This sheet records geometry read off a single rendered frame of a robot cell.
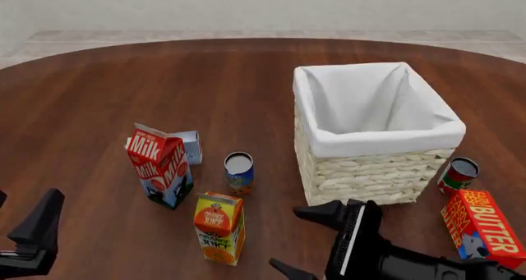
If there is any red and green tin can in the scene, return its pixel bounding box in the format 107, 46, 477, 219
436, 157, 481, 196

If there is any woven basket with white liner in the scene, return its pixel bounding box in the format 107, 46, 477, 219
293, 61, 468, 207

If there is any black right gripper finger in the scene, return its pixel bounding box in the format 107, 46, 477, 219
293, 199, 349, 231
269, 257, 320, 280

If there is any red and yellow butter box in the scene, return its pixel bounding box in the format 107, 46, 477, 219
440, 189, 526, 270

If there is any small white and blue box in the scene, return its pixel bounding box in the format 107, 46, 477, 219
168, 130, 204, 167

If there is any orange juice carton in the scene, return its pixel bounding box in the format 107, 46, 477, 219
193, 191, 247, 268

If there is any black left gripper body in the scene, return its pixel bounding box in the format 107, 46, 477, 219
0, 247, 49, 278

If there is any red and white milk carton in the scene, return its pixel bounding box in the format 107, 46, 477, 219
124, 122, 195, 211

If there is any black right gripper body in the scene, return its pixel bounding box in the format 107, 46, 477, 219
324, 199, 392, 280

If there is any blue and orange tin can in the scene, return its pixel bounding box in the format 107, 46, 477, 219
224, 151, 255, 196

